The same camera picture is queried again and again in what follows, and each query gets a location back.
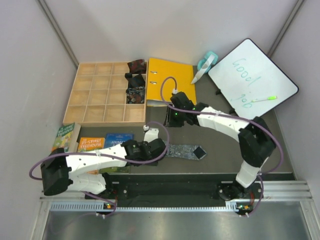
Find grey blue patterned tie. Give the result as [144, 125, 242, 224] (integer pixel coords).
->
[165, 144, 207, 161]

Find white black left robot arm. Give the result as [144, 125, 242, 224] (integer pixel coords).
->
[40, 128, 168, 199]

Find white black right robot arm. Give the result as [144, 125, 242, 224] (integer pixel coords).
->
[166, 90, 276, 200]

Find blue Animal Farm book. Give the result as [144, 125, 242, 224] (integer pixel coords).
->
[99, 133, 135, 174]

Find floral rolled tie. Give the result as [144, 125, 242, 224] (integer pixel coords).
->
[126, 86, 146, 104]

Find dark blue striped rolled tie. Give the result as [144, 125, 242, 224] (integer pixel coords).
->
[124, 73, 146, 89]

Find orange book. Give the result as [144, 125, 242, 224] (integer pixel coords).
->
[77, 137, 105, 152]

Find teal white cat-ear headphones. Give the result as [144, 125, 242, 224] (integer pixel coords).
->
[191, 51, 219, 84]

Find dark red rolled tie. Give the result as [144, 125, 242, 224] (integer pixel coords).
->
[127, 59, 147, 74]

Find wooden compartment tray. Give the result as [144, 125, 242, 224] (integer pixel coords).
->
[62, 61, 146, 127]

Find green children's book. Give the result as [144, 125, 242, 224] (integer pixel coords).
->
[51, 122, 81, 152]

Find green whiteboard marker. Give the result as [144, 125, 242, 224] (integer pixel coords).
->
[251, 95, 278, 103]

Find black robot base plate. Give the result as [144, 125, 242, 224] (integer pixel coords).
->
[84, 174, 264, 201]

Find yellow ring binder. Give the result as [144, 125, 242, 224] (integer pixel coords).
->
[146, 57, 197, 107]

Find white whiteboard black frame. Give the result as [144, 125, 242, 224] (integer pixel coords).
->
[208, 38, 299, 120]

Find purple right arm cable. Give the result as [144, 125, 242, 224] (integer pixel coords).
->
[160, 76, 284, 218]

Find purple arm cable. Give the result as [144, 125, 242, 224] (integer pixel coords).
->
[28, 121, 171, 218]
[160, 76, 284, 218]

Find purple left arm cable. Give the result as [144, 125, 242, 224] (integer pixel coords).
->
[28, 121, 171, 218]

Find aluminium frame rail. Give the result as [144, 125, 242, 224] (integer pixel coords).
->
[40, 181, 313, 214]

